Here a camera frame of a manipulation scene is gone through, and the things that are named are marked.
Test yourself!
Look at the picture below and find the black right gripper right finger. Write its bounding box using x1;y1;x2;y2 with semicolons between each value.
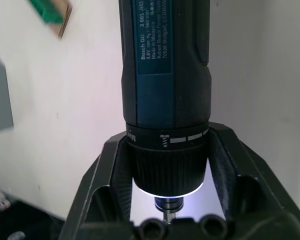
206;122;299;223

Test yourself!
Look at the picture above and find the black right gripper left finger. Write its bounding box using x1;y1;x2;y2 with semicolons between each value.
61;133;134;240

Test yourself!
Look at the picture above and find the blue black electric screwdriver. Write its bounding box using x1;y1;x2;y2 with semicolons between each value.
118;0;213;224

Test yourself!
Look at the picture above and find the grey plastic box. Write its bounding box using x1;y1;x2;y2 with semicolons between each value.
0;42;15;136

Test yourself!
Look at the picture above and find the brown cardboard box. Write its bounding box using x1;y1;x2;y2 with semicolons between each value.
47;0;73;40

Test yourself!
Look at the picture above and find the black tray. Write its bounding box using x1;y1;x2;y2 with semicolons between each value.
0;184;66;240

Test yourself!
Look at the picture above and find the green plastic part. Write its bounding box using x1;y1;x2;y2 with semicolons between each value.
27;0;71;26

